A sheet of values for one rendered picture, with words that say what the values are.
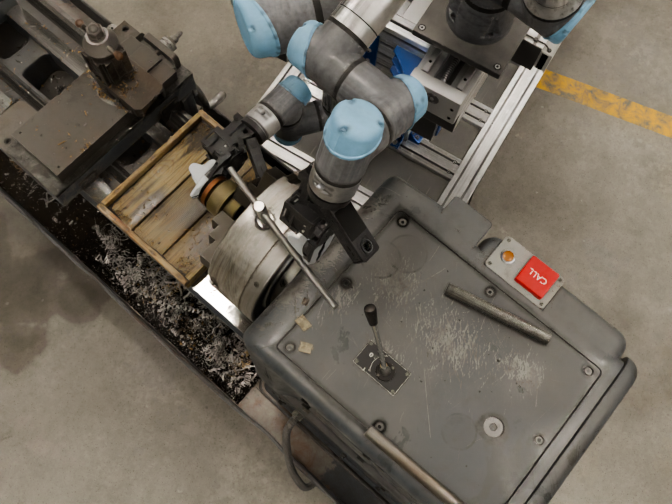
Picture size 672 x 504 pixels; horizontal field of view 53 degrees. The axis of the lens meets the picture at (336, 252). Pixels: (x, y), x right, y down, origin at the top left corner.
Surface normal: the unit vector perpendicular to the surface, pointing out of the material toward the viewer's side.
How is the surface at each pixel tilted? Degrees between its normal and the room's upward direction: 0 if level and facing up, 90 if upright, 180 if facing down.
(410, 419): 0
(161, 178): 0
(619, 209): 0
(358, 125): 19
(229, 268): 50
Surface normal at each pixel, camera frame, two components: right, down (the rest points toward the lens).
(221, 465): 0.04, -0.32
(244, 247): -0.29, 0.07
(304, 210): 0.24, -0.52
